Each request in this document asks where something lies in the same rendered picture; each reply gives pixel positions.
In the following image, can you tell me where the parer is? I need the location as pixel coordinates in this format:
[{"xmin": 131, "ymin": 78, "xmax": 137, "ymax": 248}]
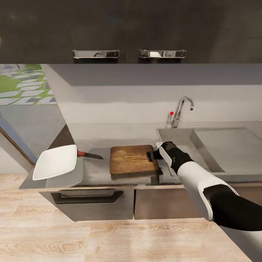
[{"xmin": 77, "ymin": 151, "xmax": 102, "ymax": 158}]

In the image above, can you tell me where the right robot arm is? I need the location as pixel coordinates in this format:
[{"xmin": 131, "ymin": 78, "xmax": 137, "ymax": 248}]
[{"xmin": 150, "ymin": 141, "xmax": 262, "ymax": 262}]

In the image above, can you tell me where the cutting board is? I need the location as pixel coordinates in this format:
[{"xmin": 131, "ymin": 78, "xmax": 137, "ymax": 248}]
[{"xmin": 110, "ymin": 145, "xmax": 159, "ymax": 174}]

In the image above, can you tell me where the bowl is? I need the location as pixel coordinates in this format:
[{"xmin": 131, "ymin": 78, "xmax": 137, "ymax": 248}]
[{"xmin": 33, "ymin": 145, "xmax": 77, "ymax": 180}]

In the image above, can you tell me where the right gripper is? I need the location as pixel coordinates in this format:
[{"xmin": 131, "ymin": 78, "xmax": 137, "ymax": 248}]
[{"xmin": 150, "ymin": 149, "xmax": 163, "ymax": 160}]

